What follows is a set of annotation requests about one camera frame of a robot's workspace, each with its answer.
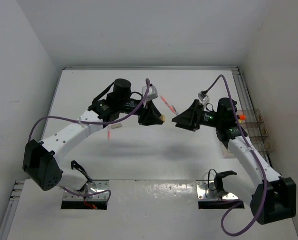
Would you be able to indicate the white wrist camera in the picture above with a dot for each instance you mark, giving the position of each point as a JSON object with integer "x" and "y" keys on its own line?
{"x": 152, "y": 93}
{"x": 204, "y": 98}

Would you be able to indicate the orange double-ended pen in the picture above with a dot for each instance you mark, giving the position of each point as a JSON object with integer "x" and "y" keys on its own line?
{"x": 168, "y": 105}

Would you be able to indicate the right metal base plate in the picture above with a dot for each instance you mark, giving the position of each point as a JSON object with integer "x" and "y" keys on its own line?
{"x": 204, "y": 194}

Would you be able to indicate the clear plastic organizer tray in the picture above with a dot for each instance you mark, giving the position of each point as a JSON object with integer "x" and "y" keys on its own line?
{"x": 256, "y": 129}

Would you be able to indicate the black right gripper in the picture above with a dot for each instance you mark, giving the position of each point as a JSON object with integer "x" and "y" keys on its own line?
{"x": 190, "y": 119}

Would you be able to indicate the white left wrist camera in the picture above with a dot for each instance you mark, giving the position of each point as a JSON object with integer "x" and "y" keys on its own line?
{"x": 152, "y": 93}

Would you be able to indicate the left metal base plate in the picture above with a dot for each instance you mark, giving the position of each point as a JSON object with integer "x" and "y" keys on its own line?
{"x": 97, "y": 191}

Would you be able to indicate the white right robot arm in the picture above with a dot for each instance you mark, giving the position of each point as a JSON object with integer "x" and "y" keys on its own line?
{"x": 271, "y": 197}

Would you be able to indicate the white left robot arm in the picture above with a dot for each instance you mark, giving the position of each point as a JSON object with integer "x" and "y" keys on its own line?
{"x": 114, "y": 105}

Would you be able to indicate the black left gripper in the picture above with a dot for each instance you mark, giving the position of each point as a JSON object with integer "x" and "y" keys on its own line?
{"x": 150, "y": 115}

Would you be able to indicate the tan eraser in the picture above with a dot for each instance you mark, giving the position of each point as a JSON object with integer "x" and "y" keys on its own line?
{"x": 163, "y": 118}

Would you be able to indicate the purple double-ended pen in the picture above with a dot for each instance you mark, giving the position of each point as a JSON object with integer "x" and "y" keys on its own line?
{"x": 176, "y": 112}

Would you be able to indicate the aluminium frame rail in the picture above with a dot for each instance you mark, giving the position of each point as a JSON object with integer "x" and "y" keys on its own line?
{"x": 211, "y": 68}

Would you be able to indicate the grey white eraser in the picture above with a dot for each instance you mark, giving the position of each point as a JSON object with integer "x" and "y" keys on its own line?
{"x": 116, "y": 126}

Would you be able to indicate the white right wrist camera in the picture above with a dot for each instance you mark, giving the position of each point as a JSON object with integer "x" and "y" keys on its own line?
{"x": 204, "y": 98}

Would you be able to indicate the metal base plate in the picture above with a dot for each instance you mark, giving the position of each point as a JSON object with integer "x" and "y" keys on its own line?
{"x": 97, "y": 191}
{"x": 204, "y": 194}

